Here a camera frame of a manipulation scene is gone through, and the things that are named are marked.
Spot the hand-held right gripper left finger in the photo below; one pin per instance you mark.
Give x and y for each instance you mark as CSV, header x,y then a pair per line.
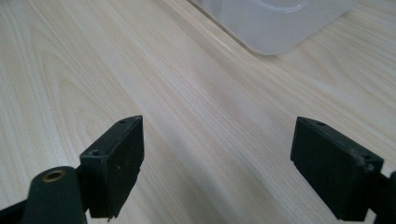
x,y
115,168

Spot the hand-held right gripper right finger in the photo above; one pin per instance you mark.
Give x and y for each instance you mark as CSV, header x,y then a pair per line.
x,y
336,174

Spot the translucent plastic container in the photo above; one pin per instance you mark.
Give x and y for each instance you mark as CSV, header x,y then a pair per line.
x,y
274,21

